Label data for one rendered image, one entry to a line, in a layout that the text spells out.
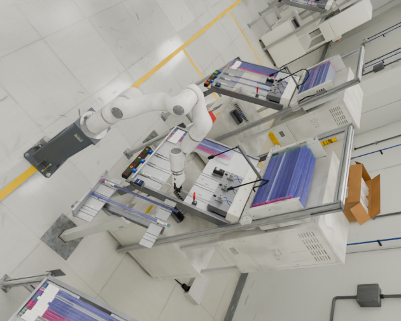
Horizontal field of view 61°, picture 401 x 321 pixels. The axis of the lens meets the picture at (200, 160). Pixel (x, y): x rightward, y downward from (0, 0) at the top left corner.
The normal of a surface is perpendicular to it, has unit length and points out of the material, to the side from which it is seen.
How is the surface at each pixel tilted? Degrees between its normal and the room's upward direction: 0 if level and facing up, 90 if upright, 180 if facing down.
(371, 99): 90
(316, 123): 90
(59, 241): 0
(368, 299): 90
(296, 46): 90
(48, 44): 0
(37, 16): 0
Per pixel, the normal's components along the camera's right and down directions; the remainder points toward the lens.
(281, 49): -0.39, 0.59
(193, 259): 0.72, -0.28
